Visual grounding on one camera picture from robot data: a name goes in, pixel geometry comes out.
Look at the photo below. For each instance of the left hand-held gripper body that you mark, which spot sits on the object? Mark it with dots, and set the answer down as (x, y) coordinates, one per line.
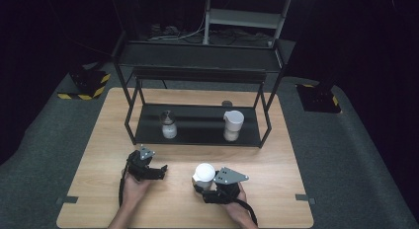
(140, 166)

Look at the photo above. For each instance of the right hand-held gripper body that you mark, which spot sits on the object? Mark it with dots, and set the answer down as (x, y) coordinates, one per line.
(229, 186)

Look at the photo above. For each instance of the glass jar with silver lid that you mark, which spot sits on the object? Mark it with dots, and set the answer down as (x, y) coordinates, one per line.
(168, 127)

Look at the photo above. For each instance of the black metal shelf rack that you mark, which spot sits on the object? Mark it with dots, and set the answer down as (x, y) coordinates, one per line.
(197, 123)

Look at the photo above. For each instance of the person's left hand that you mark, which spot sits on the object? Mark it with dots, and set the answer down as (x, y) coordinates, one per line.
(133, 189)

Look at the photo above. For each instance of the person's right hand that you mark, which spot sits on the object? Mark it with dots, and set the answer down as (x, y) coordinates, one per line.
(238, 209)

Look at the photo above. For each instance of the grey tape strip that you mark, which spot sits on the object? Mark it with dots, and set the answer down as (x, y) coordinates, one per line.
(67, 199)
(307, 199)

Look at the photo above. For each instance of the dark round table grommet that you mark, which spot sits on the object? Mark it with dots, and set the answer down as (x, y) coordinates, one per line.
(227, 103)

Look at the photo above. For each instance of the yellow-black striped stand base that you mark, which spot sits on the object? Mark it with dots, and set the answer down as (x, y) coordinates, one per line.
(89, 87)

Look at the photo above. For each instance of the black stand base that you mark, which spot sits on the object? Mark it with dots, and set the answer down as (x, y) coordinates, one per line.
(318, 99)

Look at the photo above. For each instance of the white metal desk frame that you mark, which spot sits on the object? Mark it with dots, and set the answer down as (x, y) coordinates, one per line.
(245, 18)

